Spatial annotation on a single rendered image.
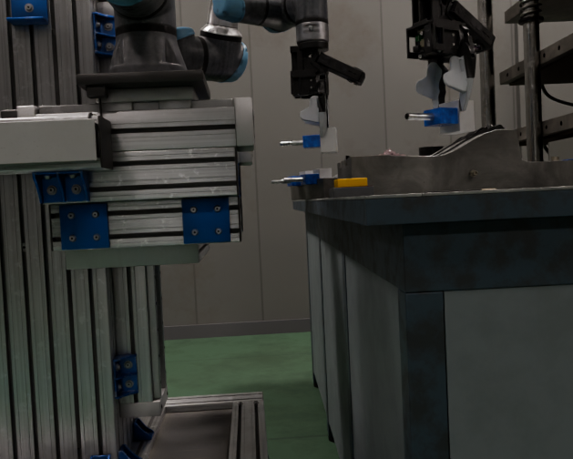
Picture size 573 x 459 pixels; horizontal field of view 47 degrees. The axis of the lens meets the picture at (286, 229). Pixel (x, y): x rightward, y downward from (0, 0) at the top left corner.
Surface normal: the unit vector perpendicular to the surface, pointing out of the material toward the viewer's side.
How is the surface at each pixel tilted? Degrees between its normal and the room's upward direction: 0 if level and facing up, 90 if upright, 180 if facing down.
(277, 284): 90
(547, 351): 90
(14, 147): 90
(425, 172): 90
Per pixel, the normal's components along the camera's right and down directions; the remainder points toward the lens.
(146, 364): 0.06, 0.04
